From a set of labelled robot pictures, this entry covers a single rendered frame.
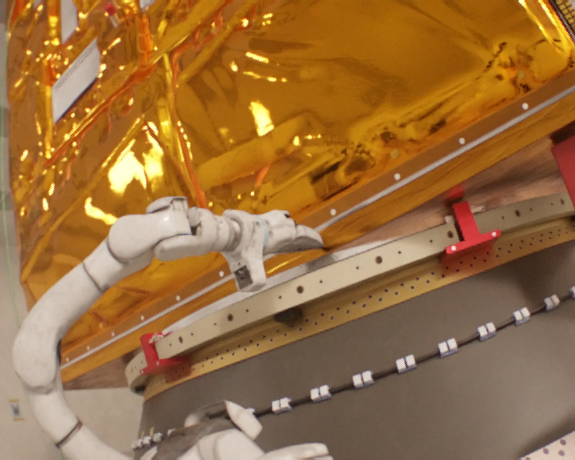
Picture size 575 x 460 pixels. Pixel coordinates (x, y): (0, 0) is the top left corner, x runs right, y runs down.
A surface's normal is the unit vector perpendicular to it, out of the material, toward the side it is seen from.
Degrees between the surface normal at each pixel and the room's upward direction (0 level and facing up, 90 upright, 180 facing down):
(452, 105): 134
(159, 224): 90
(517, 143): 90
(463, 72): 92
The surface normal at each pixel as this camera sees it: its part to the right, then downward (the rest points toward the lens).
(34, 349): 0.23, -0.16
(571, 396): -0.11, -0.70
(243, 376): -0.62, -0.51
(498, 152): -0.63, -0.05
